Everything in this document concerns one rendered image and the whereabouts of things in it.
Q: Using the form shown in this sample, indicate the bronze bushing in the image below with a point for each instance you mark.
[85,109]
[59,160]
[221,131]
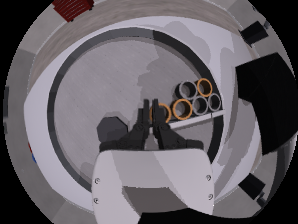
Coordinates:
[187,112]
[206,85]
[168,112]

